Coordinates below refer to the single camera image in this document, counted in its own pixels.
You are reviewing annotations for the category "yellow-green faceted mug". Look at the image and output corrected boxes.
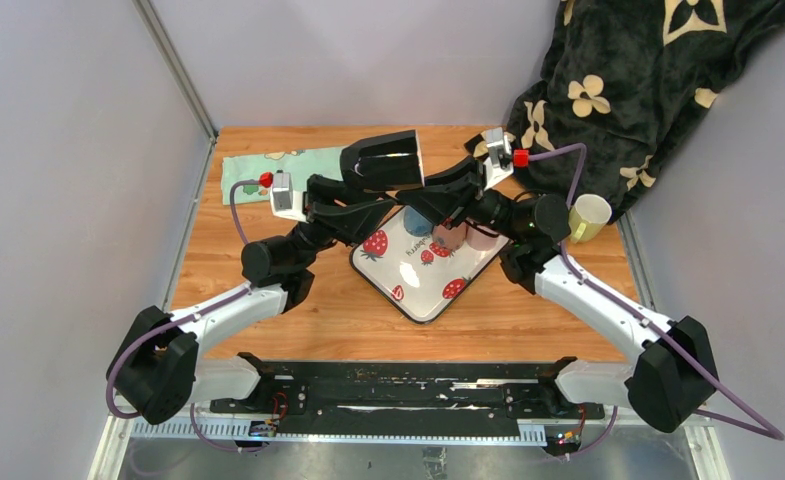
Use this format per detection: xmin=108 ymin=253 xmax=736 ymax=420
xmin=568 ymin=194 xmax=612 ymax=243

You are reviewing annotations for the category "aluminium frame post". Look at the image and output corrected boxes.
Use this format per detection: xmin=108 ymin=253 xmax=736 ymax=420
xmin=132 ymin=0 xmax=218 ymax=144

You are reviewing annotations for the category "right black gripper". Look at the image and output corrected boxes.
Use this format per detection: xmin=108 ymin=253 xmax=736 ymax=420
xmin=396 ymin=156 xmax=525 ymax=243

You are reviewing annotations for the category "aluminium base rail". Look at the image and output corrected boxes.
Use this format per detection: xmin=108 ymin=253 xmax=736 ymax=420
xmin=93 ymin=370 xmax=731 ymax=480

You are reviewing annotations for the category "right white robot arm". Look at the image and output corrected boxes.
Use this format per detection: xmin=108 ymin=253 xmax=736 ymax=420
xmin=395 ymin=158 xmax=721 ymax=433

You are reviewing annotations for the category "dusty pink faceted mug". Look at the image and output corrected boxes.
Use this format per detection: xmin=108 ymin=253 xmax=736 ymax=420
xmin=432 ymin=223 xmax=468 ymax=251

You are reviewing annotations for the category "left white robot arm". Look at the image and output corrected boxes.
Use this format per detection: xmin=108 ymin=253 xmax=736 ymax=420
xmin=105 ymin=171 xmax=400 ymax=425

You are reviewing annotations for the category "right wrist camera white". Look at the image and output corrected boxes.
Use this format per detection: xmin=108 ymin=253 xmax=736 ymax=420
xmin=482 ymin=127 xmax=514 ymax=190

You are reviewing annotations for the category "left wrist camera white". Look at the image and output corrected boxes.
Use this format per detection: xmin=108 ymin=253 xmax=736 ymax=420
xmin=269 ymin=171 xmax=308 ymax=223

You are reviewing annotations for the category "mint green printed cloth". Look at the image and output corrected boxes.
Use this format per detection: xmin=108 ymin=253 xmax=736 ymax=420
xmin=221 ymin=146 xmax=343 ymax=206

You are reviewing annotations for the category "strawberry print white tray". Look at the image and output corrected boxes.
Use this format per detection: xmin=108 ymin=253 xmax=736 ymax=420
xmin=350 ymin=207 xmax=507 ymax=324

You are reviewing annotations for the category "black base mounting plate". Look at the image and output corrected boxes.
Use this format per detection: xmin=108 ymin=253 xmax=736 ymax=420
xmin=201 ymin=360 xmax=605 ymax=439

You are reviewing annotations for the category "black floral plush blanket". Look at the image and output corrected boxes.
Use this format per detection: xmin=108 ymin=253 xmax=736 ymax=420
xmin=464 ymin=0 xmax=785 ymax=225

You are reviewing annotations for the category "blue dotted mug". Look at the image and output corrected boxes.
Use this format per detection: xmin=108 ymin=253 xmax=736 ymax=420
xmin=403 ymin=206 xmax=435 ymax=238

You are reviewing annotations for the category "light pink faceted mug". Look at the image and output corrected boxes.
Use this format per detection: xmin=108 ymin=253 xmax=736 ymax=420
xmin=466 ymin=222 xmax=499 ymax=251

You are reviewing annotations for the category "black glossy mug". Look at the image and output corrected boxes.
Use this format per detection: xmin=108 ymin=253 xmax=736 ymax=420
xmin=340 ymin=129 xmax=425 ymax=192

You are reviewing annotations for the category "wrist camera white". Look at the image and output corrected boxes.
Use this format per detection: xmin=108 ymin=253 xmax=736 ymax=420
xmin=269 ymin=171 xmax=308 ymax=223
xmin=482 ymin=127 xmax=514 ymax=190

